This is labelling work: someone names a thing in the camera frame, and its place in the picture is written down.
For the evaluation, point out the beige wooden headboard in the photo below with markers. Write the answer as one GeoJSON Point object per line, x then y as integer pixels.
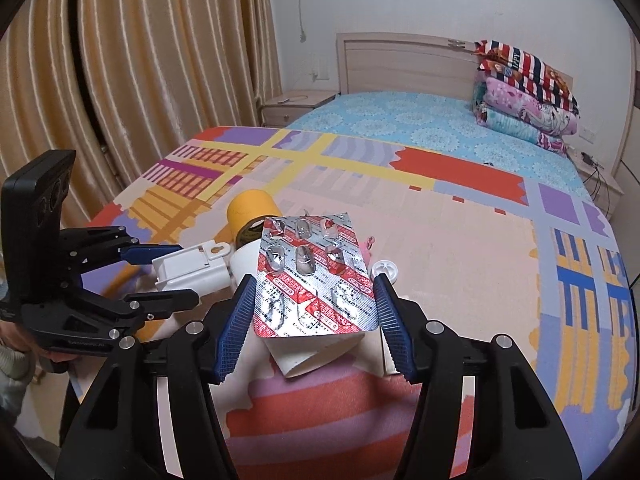
{"type": "Point", "coordinates": [400, 65]}

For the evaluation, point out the red silver blister pack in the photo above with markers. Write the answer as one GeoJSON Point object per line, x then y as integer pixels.
{"type": "Point", "coordinates": [315, 280]}

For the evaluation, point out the yellow tape roll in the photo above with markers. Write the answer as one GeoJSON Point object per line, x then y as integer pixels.
{"type": "Point", "coordinates": [250, 207]}

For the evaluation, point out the striped pillow with cartoon print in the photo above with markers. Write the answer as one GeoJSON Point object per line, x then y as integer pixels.
{"type": "Point", "coordinates": [540, 85]}

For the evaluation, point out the white wall socket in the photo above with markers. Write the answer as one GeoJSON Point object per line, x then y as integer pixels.
{"type": "Point", "coordinates": [587, 135]}

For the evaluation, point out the beige striped curtain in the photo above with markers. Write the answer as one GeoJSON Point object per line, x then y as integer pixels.
{"type": "Point", "coordinates": [150, 60]}

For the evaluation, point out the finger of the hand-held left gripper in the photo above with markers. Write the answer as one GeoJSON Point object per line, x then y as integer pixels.
{"type": "Point", "coordinates": [170, 302]}
{"type": "Point", "coordinates": [150, 252]}

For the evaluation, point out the small white carton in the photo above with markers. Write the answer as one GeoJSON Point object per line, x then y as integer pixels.
{"type": "Point", "coordinates": [387, 355]}

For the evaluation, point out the colourful patterned mat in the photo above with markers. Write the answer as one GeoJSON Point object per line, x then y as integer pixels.
{"type": "Point", "coordinates": [450, 260]}

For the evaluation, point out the white bottle cap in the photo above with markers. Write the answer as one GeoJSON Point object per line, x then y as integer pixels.
{"type": "Point", "coordinates": [386, 266]}

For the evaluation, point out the white cardboard tube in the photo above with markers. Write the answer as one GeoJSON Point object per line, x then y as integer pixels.
{"type": "Point", "coordinates": [300, 355]}

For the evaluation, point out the sliding door wardrobe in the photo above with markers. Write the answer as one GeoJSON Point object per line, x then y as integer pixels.
{"type": "Point", "coordinates": [627, 125]}

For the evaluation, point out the white plastic box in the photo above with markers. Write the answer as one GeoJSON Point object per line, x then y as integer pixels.
{"type": "Point", "coordinates": [190, 270]}

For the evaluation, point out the small pink object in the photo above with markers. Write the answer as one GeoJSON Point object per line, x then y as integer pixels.
{"type": "Point", "coordinates": [369, 257]}

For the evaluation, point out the person's left forearm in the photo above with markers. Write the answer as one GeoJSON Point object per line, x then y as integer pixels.
{"type": "Point", "coordinates": [12, 380]}

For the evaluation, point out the blue floral bedsheet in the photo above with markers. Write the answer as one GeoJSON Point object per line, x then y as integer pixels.
{"type": "Point", "coordinates": [400, 120]}

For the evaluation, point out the beige wooden nightstand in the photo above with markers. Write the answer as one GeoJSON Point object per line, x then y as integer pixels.
{"type": "Point", "coordinates": [295, 110]}
{"type": "Point", "coordinates": [605, 185]}

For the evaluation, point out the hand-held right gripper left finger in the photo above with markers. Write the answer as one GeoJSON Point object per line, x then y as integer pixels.
{"type": "Point", "coordinates": [235, 330]}

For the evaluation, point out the person's left hand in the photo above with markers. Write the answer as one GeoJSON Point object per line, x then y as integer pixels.
{"type": "Point", "coordinates": [50, 363]}

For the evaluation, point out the pink printed quilt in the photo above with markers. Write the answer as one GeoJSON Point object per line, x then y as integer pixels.
{"type": "Point", "coordinates": [525, 117]}

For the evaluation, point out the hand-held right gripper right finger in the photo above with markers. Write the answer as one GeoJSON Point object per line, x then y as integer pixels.
{"type": "Point", "coordinates": [395, 330]}

